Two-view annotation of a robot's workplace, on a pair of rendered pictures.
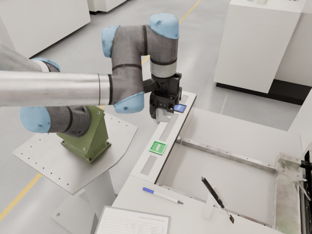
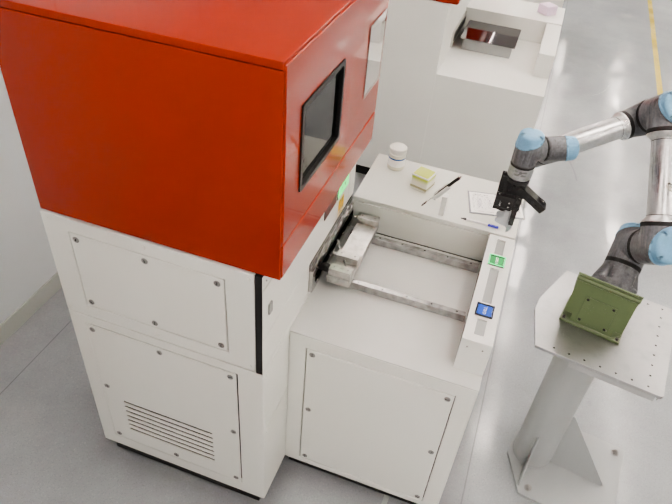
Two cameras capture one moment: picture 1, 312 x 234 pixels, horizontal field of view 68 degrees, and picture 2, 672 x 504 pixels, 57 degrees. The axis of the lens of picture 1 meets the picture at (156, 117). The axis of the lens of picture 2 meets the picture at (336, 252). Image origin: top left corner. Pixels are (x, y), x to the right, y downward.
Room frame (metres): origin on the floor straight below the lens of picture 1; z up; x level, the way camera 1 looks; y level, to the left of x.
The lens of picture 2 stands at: (2.16, -0.75, 2.33)
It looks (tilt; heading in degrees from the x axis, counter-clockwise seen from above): 40 degrees down; 173
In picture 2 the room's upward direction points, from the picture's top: 5 degrees clockwise
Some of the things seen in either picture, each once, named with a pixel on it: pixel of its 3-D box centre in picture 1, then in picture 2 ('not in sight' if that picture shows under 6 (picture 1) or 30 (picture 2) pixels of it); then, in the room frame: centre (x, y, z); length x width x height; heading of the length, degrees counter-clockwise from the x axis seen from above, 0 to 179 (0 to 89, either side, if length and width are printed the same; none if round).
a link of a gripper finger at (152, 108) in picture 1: (154, 107); not in sight; (0.56, 0.00, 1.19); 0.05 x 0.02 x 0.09; 157
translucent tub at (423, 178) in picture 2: not in sight; (423, 179); (0.14, -0.20, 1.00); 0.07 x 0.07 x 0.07; 52
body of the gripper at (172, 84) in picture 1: (165, 89); (511, 191); (0.57, -0.03, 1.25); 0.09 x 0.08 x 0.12; 67
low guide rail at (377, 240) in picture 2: (224, 212); (412, 250); (0.38, -0.25, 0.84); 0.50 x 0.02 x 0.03; 67
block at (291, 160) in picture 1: (289, 159); (340, 271); (0.57, -0.54, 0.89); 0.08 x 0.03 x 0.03; 67
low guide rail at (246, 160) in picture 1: (236, 157); (394, 295); (0.63, -0.36, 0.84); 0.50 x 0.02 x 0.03; 67
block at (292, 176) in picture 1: (289, 175); (348, 257); (0.50, -0.51, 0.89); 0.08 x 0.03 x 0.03; 67
